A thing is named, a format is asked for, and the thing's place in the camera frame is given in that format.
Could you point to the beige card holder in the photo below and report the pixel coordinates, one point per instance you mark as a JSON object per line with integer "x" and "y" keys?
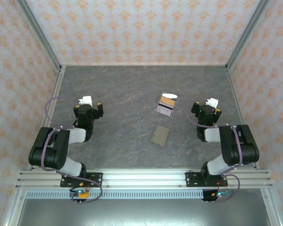
{"x": 160, "y": 135}

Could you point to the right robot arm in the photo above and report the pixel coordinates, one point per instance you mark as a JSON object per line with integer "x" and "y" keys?
{"x": 240, "y": 150}

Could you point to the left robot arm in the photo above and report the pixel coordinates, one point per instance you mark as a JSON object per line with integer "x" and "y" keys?
{"x": 49, "y": 155}

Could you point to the glossy dark card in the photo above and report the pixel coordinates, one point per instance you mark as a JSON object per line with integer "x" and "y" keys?
{"x": 169, "y": 96}

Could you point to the brown orange card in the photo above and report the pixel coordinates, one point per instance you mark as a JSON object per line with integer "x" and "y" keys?
{"x": 167, "y": 101}

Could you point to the pale card with black stripe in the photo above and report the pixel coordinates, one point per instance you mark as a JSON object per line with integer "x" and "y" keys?
{"x": 165, "y": 111}

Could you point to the clear plastic tray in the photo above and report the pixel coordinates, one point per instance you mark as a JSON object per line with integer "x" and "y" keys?
{"x": 165, "y": 92}

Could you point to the left circuit board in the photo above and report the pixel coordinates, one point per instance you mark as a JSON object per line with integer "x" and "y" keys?
{"x": 80, "y": 193}

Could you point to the circuit board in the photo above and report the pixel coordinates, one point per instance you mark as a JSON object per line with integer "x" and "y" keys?
{"x": 220, "y": 194}
{"x": 80, "y": 193}

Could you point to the right circuit board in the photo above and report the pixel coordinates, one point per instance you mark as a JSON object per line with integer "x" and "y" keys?
{"x": 220, "y": 194}

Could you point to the grey metal panel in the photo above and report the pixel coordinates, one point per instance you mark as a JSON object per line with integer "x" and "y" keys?
{"x": 141, "y": 212}

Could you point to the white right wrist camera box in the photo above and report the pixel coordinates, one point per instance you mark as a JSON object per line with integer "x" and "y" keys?
{"x": 212, "y": 102}

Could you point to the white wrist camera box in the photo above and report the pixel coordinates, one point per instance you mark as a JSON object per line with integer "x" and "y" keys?
{"x": 85, "y": 100}
{"x": 212, "y": 102}

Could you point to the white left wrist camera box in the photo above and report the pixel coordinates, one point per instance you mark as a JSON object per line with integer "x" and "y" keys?
{"x": 85, "y": 100}

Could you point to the aluminium side rail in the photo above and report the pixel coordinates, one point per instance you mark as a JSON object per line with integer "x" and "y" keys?
{"x": 57, "y": 82}
{"x": 232, "y": 82}

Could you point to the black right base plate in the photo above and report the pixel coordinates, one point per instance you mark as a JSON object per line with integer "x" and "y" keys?
{"x": 191, "y": 179}

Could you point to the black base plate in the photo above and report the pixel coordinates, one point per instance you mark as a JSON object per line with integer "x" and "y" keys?
{"x": 191, "y": 179}
{"x": 96, "y": 179}

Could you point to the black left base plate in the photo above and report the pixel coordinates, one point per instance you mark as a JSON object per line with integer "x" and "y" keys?
{"x": 96, "y": 179}

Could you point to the aluminium mounting rail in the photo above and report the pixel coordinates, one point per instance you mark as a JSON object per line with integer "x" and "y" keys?
{"x": 143, "y": 179}

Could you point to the aluminium frame post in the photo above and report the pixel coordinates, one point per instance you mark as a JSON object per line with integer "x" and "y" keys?
{"x": 38, "y": 30}
{"x": 248, "y": 30}

